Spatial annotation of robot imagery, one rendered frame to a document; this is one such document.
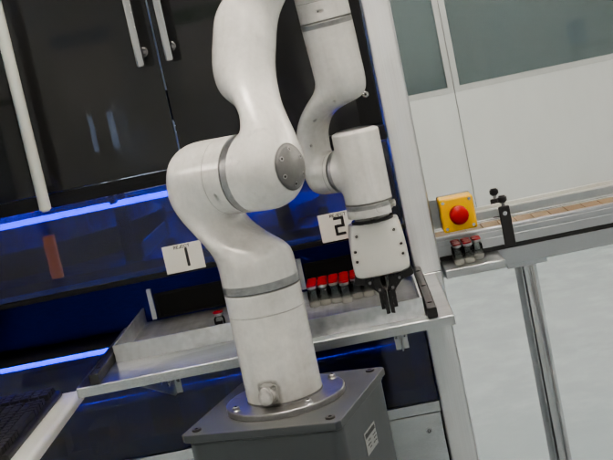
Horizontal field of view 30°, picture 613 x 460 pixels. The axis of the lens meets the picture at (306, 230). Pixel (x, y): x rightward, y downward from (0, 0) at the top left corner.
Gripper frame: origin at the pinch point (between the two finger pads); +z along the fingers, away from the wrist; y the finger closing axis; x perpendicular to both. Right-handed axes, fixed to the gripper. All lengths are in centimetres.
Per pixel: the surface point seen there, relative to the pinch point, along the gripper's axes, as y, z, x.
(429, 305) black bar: -7.0, 2.3, -0.7
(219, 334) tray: 33.2, 2.7, -12.5
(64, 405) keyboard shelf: 68, 12, -18
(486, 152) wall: -77, 29, -499
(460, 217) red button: -18.0, -6.9, -35.0
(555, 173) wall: -115, 50, -499
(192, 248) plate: 39, -11, -38
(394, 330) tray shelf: 0.1, 5.2, 1.4
